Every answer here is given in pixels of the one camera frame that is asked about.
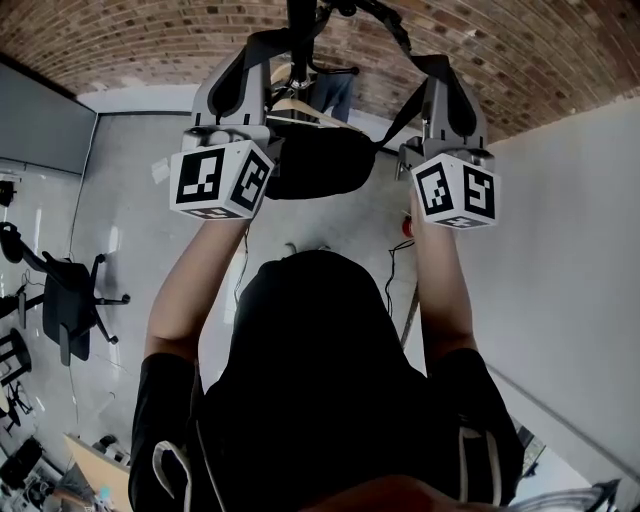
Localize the black office chair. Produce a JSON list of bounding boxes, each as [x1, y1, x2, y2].
[[40, 251, 132, 367]]

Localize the person's black shirt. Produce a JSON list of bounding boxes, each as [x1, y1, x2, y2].
[[127, 248, 527, 512]]

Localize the black bag with strap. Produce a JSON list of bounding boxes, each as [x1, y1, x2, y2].
[[243, 0, 452, 202]]

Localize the white paper sheet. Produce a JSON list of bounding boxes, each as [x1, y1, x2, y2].
[[149, 156, 172, 185]]

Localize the person's left forearm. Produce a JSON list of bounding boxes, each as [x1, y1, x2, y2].
[[143, 214, 252, 362]]

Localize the thin grey cable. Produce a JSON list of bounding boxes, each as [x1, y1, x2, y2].
[[232, 224, 252, 305]]

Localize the grey backpack strap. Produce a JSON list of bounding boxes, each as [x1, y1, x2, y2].
[[455, 424, 504, 507], [151, 438, 194, 512]]

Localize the black round stool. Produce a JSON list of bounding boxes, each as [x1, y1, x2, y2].
[[0, 327, 34, 387]]

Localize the wooden clothes hanger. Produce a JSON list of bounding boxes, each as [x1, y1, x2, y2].
[[267, 62, 362, 134]]

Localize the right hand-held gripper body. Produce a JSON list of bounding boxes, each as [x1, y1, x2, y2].
[[394, 134, 502, 231]]

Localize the person's right forearm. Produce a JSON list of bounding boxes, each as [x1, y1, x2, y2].
[[407, 188, 480, 377]]

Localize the blue hanging garment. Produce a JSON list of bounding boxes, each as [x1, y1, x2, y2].
[[313, 68, 357, 120]]

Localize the black coat rack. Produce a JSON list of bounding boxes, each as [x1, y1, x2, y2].
[[285, 0, 404, 94]]

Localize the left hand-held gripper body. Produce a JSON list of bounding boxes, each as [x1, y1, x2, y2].
[[169, 123, 284, 222]]

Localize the grey wall panel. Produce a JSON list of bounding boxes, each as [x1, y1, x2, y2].
[[0, 60, 99, 177]]

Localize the wooden table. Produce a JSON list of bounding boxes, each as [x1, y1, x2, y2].
[[63, 432, 134, 512]]

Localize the black cable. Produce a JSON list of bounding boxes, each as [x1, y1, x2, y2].
[[383, 238, 417, 314]]

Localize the black floor stand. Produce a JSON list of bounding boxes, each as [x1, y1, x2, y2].
[[0, 221, 47, 322]]

